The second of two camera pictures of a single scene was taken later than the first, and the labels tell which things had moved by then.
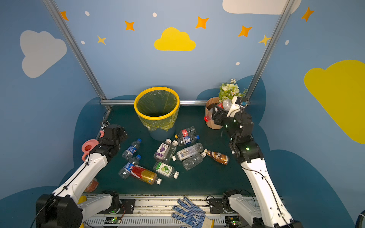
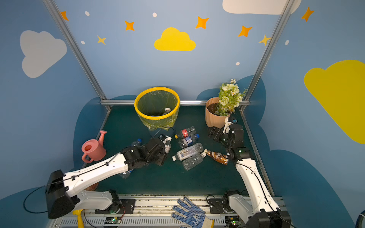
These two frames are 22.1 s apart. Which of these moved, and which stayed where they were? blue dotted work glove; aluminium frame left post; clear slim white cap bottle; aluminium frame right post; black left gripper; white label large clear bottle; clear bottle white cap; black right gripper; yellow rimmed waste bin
Moved: clear slim white cap bottle; black right gripper; black left gripper
Stayed: aluminium frame right post; aluminium frame left post; yellow rimmed waste bin; blue dotted work glove; white label large clear bottle; clear bottle white cap
